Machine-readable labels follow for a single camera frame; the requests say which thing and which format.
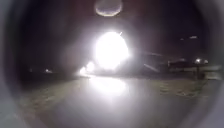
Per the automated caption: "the grey asphalt road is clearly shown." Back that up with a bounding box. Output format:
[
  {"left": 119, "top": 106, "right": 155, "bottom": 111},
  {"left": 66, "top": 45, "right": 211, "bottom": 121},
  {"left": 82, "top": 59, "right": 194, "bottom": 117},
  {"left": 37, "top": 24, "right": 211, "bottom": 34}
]
[{"left": 23, "top": 75, "right": 214, "bottom": 128}]

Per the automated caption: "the building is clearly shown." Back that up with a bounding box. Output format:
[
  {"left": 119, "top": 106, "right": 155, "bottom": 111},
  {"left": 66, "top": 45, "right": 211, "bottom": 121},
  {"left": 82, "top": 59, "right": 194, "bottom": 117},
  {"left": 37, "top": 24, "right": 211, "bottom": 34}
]
[{"left": 142, "top": 51, "right": 222, "bottom": 80}]

